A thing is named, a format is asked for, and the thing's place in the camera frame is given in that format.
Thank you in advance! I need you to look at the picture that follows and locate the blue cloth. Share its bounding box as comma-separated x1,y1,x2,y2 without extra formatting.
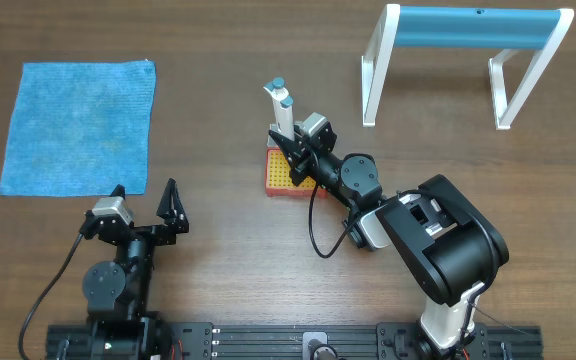
0,60,158,198

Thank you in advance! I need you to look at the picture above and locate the black cable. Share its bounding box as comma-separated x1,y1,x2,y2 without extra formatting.
17,232,85,360
307,182,362,260

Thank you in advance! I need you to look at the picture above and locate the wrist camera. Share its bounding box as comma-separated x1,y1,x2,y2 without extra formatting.
91,196,135,226
298,112,330,139

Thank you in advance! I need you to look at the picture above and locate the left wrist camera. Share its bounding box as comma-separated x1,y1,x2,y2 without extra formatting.
91,196,135,226

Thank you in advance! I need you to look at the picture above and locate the mounting rail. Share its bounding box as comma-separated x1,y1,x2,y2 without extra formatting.
45,322,544,360

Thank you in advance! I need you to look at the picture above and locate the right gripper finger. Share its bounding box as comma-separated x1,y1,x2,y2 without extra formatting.
268,130,303,169

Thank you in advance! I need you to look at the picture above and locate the red and yellow tip box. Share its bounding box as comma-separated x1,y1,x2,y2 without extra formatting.
264,120,328,199

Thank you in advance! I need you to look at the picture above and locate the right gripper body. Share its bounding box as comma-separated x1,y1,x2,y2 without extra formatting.
288,122,342,187

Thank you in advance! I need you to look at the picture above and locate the white pipette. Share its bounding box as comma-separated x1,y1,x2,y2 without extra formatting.
262,76,297,145

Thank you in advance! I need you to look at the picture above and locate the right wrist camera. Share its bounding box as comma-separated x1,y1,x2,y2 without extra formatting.
298,112,330,139

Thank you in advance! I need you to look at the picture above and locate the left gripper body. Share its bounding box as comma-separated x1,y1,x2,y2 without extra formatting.
80,213,190,246

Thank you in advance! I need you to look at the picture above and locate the white and blue stand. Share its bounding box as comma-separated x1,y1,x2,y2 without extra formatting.
360,4,576,131

